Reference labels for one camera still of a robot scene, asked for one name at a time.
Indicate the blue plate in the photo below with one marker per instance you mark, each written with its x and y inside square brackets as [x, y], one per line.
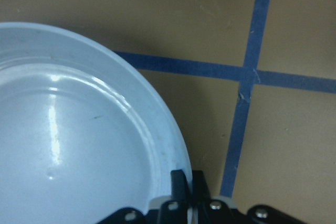
[83, 134]

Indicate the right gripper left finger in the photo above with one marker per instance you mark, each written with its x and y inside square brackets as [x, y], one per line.
[175, 210]

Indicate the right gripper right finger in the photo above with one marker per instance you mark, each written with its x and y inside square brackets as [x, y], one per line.
[208, 209]

